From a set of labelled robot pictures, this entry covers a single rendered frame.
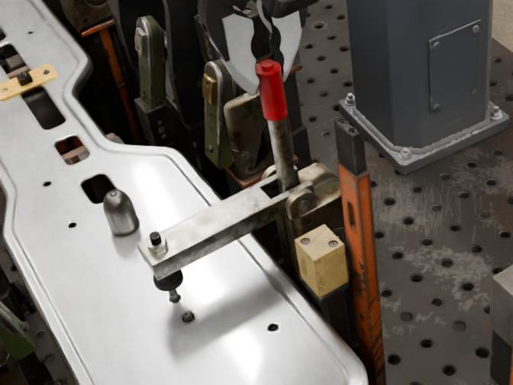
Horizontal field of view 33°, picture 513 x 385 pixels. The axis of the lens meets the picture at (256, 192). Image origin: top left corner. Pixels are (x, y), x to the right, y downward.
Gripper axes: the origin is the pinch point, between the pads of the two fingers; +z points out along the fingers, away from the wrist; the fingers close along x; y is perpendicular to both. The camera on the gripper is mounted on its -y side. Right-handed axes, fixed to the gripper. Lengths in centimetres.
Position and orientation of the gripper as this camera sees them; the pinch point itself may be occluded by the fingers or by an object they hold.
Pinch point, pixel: (269, 79)
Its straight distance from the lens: 76.5
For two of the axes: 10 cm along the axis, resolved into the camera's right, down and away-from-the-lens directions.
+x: -8.6, 4.3, -2.8
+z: 1.5, 7.2, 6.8
